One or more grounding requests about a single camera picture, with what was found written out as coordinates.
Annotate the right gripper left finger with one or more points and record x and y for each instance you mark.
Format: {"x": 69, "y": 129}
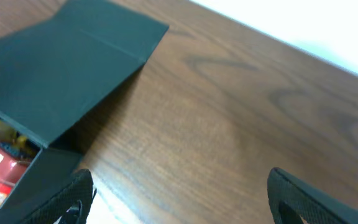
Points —
{"x": 64, "y": 199}

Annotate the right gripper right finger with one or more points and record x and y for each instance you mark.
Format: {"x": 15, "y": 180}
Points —
{"x": 292, "y": 200}

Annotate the yellow Hacks candy bag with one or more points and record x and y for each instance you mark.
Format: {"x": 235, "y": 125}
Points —
{"x": 16, "y": 144}

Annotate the black gift box with lid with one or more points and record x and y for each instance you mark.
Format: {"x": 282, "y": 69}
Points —
{"x": 52, "y": 74}

